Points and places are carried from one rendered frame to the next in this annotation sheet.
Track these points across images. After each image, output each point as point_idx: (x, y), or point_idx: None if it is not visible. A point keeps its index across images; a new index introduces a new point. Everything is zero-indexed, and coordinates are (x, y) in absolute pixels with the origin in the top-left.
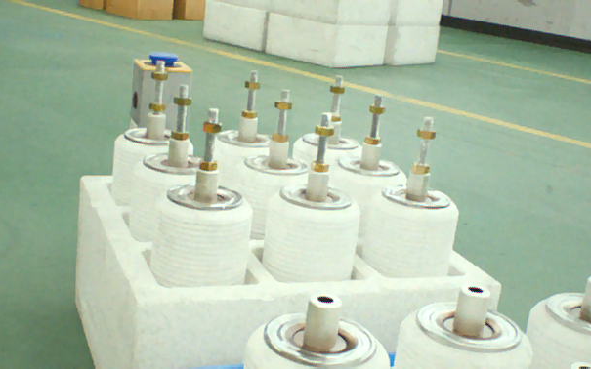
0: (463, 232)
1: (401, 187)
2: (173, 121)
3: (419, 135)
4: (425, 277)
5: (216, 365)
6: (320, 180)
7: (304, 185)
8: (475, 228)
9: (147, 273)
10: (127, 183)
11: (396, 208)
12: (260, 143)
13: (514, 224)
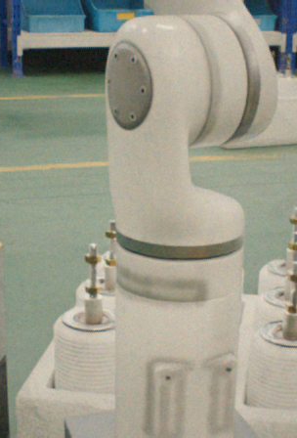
0: (21, 294)
1: (274, 267)
2: None
3: None
4: None
5: None
6: None
7: (267, 294)
8: (17, 286)
9: None
10: (111, 372)
11: None
12: None
13: (21, 269)
